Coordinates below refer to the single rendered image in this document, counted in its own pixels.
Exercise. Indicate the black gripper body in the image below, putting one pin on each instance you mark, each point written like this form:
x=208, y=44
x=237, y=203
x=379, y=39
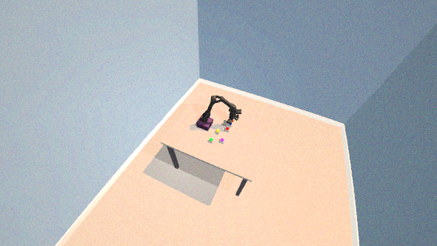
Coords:
x=230, y=120

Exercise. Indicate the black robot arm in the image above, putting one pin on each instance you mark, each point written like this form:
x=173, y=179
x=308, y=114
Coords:
x=232, y=108

